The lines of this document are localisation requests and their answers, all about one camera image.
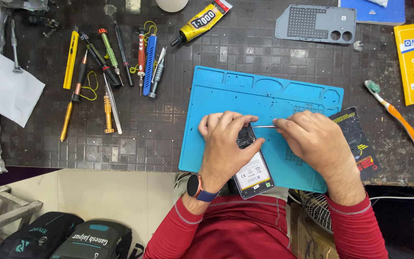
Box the person's right hand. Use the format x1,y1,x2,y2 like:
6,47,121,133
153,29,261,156
272,110,354,181

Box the person's left hand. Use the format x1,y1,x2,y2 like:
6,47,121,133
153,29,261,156
197,111,266,190

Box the smartphone with battery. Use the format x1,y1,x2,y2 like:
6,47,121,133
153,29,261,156
234,124,276,200

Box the black printed foil packet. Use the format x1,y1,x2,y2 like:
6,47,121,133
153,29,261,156
329,107,381,181

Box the blue silicone repair mat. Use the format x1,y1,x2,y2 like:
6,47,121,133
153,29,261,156
178,65,345,194

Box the orange and white toothbrush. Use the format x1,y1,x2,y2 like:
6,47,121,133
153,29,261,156
364,80,414,149

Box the person's red shirt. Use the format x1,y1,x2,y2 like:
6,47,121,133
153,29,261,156
184,192,297,259

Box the brown cardboard carton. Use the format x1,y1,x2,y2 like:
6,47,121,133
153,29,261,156
289,202,341,259

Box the grey metal screwdriver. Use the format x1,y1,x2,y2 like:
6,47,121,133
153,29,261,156
148,47,167,99

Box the blue plastic pry tool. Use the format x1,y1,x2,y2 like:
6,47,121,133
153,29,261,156
143,34,158,97

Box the wide silver tweezers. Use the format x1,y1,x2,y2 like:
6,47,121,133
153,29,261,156
102,72,123,135

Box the short gold screwdriver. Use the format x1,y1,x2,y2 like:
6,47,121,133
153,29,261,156
103,91,115,134

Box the grey phone back cover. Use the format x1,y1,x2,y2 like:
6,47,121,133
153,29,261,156
275,4,357,45

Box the red and white screwdriver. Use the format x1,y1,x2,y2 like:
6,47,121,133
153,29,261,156
137,28,147,97

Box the yellow glue tube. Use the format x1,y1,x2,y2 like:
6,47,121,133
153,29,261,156
170,0,233,47

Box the slim black screwdriver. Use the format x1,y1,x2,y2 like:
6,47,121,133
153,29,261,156
113,21,134,87

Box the blue flat box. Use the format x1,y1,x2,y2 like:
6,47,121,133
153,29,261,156
338,0,406,27

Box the yellow rubber band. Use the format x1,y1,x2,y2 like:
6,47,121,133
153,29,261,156
129,20,158,75
79,71,99,101

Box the green screwdriver with red cap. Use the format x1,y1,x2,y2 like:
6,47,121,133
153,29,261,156
97,28,124,86

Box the white round object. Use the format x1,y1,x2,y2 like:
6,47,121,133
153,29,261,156
155,0,189,13

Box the black pen-shaped tool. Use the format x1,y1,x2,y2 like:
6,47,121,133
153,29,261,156
78,31,121,86

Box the grey-green backpack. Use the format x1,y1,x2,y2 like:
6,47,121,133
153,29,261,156
50,220,133,259

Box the long gold screwdriver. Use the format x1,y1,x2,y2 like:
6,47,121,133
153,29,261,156
60,101,74,142

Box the black and orange screwdriver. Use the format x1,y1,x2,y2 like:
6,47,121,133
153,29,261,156
71,49,89,103

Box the yellow plastic pry tool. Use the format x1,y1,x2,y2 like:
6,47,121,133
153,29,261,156
63,30,80,90

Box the black backpack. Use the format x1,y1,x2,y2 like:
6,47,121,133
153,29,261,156
0,211,85,259

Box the small black metal parts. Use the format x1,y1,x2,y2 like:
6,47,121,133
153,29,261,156
23,14,61,39

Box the white paper sheet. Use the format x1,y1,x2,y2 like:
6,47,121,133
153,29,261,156
0,53,46,129

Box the wooden stool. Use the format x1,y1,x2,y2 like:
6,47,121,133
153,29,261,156
0,185,44,259

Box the silver screwdriver with round base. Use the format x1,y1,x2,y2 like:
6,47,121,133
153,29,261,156
10,19,24,74

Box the black smartwatch with blue strap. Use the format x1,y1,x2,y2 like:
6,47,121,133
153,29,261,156
186,174,220,202

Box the wire fan grille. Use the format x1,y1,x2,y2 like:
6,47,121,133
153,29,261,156
298,189,334,235

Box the white cable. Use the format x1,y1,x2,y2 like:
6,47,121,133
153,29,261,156
369,196,414,202

